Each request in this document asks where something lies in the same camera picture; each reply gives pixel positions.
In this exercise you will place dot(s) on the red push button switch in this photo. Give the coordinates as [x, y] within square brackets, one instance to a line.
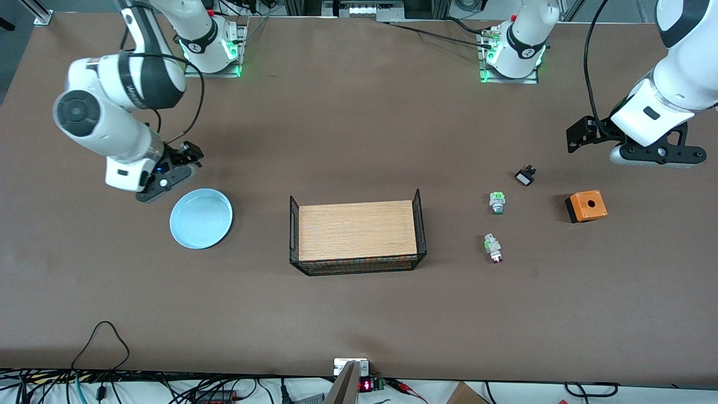
[492, 247]

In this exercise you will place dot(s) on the light wooden board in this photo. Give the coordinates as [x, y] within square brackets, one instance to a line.
[359, 230]

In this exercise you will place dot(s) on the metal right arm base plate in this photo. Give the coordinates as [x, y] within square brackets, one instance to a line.
[216, 74]

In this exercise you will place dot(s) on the grey aluminium mast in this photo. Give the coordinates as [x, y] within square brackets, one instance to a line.
[343, 390]

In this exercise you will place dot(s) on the silver aluminium profile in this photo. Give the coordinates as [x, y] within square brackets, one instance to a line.
[42, 15]

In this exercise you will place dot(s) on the red digit display module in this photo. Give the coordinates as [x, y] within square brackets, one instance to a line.
[366, 385]

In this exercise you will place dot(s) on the light blue round plate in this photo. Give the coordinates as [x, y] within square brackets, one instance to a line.
[201, 219]

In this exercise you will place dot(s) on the orange control box with hole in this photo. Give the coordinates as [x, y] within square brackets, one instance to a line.
[594, 212]

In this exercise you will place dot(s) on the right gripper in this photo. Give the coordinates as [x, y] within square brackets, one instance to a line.
[178, 156]

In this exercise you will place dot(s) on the white device with sockets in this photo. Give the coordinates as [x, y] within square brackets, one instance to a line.
[362, 10]

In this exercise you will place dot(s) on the brown cardboard piece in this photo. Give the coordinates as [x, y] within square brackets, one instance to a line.
[465, 395]

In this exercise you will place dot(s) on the small metal bracket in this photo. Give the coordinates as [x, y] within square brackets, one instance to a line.
[342, 366]

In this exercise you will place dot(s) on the red clip lead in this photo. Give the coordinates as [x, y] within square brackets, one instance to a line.
[404, 387]

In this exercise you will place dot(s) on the green push button switch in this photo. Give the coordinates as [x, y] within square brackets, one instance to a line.
[497, 200]

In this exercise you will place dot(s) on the black square white-faced button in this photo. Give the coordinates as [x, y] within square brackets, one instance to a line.
[525, 178]

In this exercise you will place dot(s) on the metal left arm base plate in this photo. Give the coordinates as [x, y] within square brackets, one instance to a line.
[507, 80]

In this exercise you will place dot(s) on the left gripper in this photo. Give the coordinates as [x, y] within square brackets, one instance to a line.
[595, 132]

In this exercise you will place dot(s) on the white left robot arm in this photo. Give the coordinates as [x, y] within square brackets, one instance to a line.
[690, 67]

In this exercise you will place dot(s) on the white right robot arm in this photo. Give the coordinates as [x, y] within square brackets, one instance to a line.
[112, 129]

